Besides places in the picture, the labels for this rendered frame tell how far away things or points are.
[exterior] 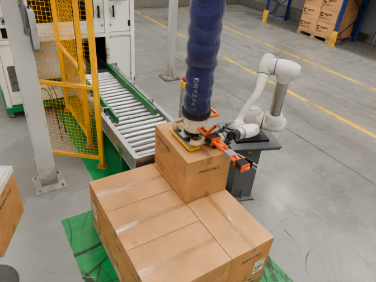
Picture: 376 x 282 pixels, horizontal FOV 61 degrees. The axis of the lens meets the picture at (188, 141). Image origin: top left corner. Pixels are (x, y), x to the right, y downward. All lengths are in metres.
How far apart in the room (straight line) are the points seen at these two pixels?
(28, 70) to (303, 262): 2.91
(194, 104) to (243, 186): 1.38
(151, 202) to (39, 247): 1.10
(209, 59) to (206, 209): 1.16
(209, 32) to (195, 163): 0.93
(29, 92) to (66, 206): 1.15
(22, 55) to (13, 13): 0.33
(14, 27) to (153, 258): 2.05
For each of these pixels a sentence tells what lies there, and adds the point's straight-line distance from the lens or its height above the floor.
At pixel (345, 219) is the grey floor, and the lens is 3.81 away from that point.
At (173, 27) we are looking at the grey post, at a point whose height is 0.96.
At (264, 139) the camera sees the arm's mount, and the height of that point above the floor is 0.78.
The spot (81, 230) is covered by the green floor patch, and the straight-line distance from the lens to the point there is 3.23.
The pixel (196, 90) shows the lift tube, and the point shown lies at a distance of 2.35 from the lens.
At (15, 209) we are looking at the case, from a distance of 2.48.
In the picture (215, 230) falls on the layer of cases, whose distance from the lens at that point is 2.48.
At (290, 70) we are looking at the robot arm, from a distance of 2.67.
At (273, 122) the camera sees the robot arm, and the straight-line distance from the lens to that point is 3.03.
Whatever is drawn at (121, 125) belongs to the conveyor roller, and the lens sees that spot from 3.66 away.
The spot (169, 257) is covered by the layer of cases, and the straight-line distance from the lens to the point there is 2.29.
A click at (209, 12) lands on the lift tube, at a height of 1.96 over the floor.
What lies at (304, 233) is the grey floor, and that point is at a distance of 3.46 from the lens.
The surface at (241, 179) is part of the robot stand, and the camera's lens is 3.41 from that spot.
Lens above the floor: 2.38
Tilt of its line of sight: 33 degrees down
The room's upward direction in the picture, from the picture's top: 5 degrees clockwise
